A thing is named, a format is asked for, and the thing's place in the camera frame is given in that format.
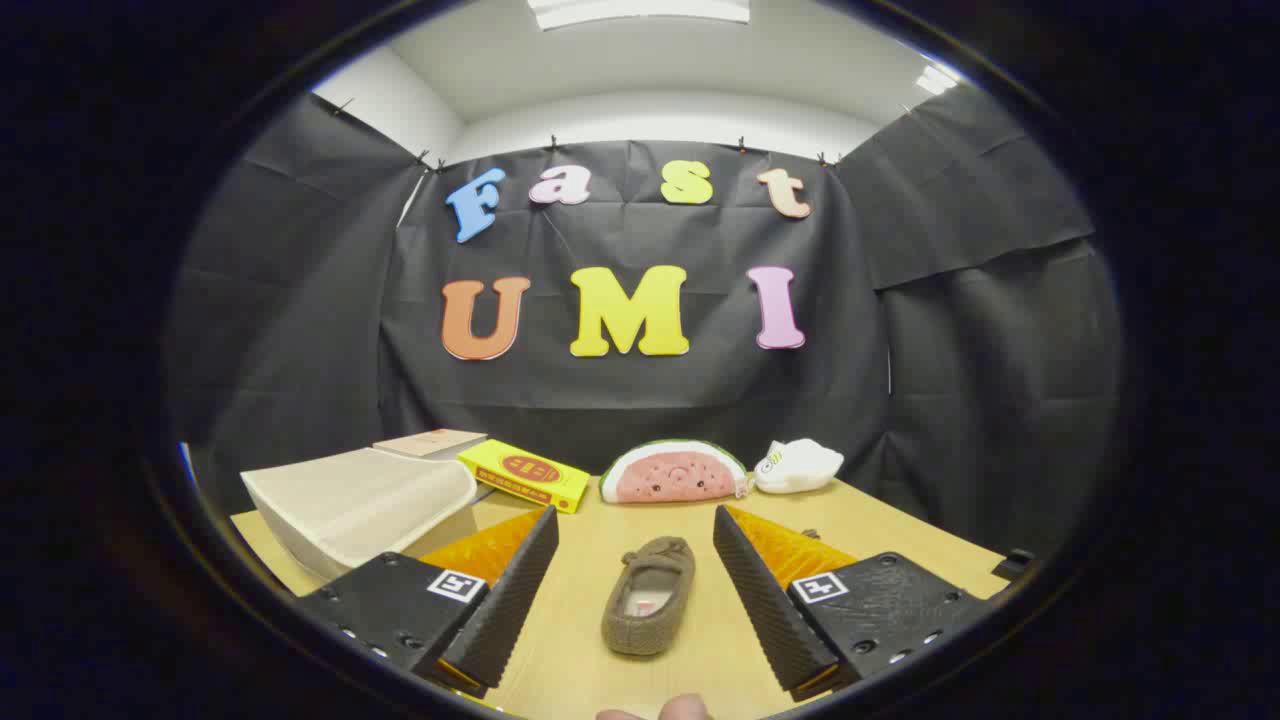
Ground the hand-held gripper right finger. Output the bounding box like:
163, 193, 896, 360
713, 504, 997, 703

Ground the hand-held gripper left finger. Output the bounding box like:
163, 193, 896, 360
297, 505, 560, 699

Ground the cream storage box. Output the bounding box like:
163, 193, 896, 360
240, 447, 481, 581

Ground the yellow book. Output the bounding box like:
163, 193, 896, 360
457, 439, 591, 514

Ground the white plush toy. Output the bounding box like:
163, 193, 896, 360
752, 438, 845, 495

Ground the watermelon slice plush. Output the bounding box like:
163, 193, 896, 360
598, 439, 751, 505

